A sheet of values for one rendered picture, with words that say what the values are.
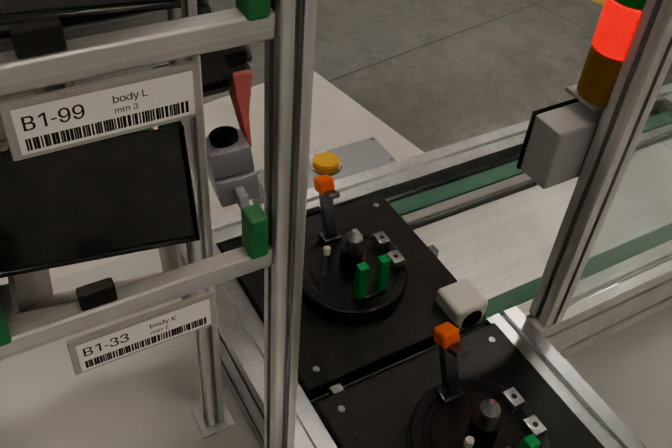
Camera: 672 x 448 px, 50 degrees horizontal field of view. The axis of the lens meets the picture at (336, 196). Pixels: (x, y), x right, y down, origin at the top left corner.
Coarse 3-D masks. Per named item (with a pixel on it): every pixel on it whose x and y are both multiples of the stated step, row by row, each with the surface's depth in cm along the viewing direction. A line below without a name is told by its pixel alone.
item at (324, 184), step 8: (320, 176) 88; (328, 176) 88; (320, 184) 87; (328, 184) 88; (320, 192) 88; (328, 192) 87; (336, 192) 87; (320, 200) 89; (328, 200) 89; (328, 208) 89; (328, 216) 89; (328, 224) 90; (328, 232) 90; (336, 232) 91
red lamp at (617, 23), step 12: (612, 0) 64; (612, 12) 64; (624, 12) 63; (636, 12) 62; (600, 24) 66; (612, 24) 64; (624, 24) 63; (636, 24) 63; (600, 36) 66; (612, 36) 65; (624, 36) 64; (600, 48) 66; (612, 48) 65; (624, 48) 65
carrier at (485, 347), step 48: (480, 336) 84; (384, 384) 78; (432, 384) 79; (480, 384) 77; (528, 384) 80; (336, 432) 74; (384, 432) 74; (432, 432) 72; (480, 432) 69; (528, 432) 72; (576, 432) 76
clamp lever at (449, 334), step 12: (444, 324) 72; (444, 336) 71; (456, 336) 72; (444, 348) 71; (456, 348) 71; (444, 360) 73; (456, 360) 73; (444, 372) 73; (456, 372) 74; (444, 384) 74; (456, 384) 74
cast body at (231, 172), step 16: (224, 128) 76; (208, 144) 76; (224, 144) 75; (240, 144) 75; (208, 160) 75; (224, 160) 74; (240, 160) 75; (224, 176) 75; (240, 176) 76; (256, 176) 76; (224, 192) 76; (240, 192) 75; (256, 192) 77; (240, 208) 75
